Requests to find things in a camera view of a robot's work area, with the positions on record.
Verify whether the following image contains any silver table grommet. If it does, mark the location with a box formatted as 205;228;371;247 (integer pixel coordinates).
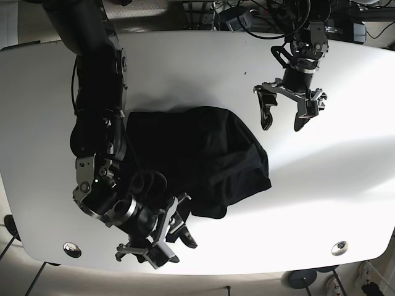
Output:
331;241;349;257
63;242;82;258

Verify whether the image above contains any round black stand base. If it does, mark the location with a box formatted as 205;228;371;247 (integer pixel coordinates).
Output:
281;269;317;290

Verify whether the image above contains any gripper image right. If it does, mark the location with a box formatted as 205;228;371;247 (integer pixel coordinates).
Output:
253;78;327;132

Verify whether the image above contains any right silver table grommet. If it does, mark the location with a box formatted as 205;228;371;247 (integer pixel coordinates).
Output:
331;241;349;257

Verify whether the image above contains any black T-shirt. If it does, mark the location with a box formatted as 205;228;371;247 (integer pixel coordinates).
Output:
127;106;272;219

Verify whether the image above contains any black power box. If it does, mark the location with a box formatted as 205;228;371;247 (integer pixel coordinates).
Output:
219;6;253;31

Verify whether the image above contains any grey wrist camera image right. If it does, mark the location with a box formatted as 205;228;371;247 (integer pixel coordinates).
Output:
297;97;325;119

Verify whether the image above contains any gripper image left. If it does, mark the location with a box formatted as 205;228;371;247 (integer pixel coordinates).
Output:
115;193;198;263

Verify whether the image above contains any left silver table grommet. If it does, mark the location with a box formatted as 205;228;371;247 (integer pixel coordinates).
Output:
63;242;82;258

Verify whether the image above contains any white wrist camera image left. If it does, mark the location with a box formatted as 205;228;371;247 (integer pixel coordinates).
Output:
144;241;175;269

